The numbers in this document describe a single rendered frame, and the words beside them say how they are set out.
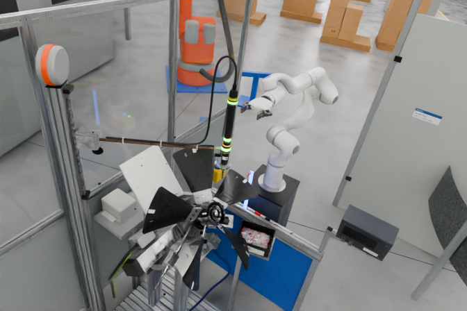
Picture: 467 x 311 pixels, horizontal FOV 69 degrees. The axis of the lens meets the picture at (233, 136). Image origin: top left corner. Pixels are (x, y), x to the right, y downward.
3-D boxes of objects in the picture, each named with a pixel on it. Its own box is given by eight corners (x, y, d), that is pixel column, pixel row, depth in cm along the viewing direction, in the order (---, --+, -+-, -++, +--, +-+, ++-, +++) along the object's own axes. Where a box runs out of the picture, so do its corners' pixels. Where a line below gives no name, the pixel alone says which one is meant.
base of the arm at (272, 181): (262, 171, 242) (267, 150, 232) (288, 179, 238) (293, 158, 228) (254, 187, 227) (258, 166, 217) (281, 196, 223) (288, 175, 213)
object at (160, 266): (153, 269, 167) (146, 263, 165) (163, 254, 172) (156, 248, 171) (169, 271, 158) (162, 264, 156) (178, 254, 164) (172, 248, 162)
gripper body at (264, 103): (273, 112, 177) (263, 119, 169) (256, 104, 181) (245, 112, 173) (276, 98, 173) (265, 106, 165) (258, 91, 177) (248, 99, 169)
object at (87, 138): (74, 149, 152) (71, 134, 147) (80, 140, 158) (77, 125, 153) (98, 151, 153) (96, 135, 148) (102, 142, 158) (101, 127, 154)
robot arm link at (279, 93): (272, 89, 175) (277, 106, 177) (283, 82, 184) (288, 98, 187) (258, 93, 180) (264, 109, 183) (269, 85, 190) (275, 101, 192)
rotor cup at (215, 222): (185, 218, 168) (201, 216, 159) (198, 195, 177) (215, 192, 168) (203, 235, 173) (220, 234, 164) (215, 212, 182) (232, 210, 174)
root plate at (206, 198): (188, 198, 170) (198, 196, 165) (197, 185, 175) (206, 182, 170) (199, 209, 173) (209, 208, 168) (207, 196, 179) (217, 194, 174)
